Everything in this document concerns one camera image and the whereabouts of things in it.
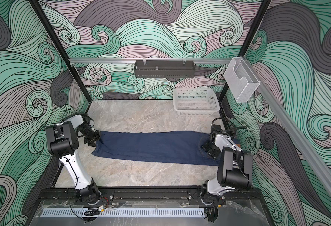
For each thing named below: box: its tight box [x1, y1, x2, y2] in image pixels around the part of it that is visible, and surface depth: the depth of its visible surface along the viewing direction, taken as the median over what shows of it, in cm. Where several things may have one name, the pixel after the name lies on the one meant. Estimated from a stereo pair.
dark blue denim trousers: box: [91, 130, 220, 166], surface depth 94 cm
